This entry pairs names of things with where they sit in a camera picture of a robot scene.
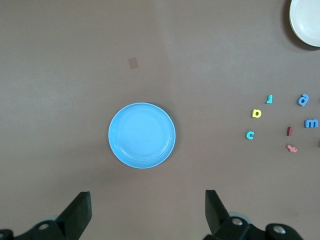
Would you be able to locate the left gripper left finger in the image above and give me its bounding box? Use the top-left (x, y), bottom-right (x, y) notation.
top-left (0, 191), bottom-right (92, 240)

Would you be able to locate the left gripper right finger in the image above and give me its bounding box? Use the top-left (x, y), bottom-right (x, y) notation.
top-left (204, 189), bottom-right (305, 240)

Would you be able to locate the blue plate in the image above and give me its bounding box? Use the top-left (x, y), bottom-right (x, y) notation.
top-left (107, 101), bottom-right (177, 170)

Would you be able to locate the blue foam letter m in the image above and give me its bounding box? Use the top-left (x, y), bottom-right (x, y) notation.
top-left (303, 118), bottom-right (320, 129)

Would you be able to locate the blue foam letter a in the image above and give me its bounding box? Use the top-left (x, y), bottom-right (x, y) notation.
top-left (296, 93), bottom-right (310, 107)

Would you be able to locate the brown square tape patch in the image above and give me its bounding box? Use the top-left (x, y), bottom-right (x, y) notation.
top-left (127, 57), bottom-right (139, 70)

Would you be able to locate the white plate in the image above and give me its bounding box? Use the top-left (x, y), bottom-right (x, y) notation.
top-left (288, 0), bottom-right (320, 48)

